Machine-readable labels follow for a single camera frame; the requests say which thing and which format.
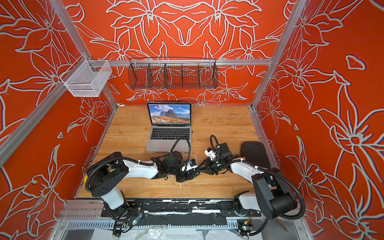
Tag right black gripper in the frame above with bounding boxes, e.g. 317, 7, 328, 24
198, 156, 226, 174

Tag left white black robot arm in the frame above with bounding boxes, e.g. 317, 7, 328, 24
84, 137, 200, 211

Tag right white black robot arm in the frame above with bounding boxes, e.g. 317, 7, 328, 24
198, 135, 306, 220

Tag silver open laptop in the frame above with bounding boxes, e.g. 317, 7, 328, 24
146, 103, 193, 153

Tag black oval pad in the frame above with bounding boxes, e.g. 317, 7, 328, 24
241, 142, 271, 169

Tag small green circuit board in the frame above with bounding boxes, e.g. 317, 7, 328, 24
239, 221, 254, 235

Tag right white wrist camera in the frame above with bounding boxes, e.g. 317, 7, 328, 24
204, 148, 217, 162

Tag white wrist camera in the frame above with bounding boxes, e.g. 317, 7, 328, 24
204, 148, 217, 162
181, 159, 198, 173

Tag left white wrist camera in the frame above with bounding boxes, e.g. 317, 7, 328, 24
181, 159, 198, 173

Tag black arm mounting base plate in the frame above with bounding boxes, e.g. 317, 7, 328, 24
101, 197, 262, 218

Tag white slotted cable duct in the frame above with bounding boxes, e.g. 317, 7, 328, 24
64, 218, 247, 231

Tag black wire wall basket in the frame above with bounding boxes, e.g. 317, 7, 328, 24
128, 58, 219, 90

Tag clear plastic wall bin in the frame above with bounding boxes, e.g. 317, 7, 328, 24
60, 55, 113, 97

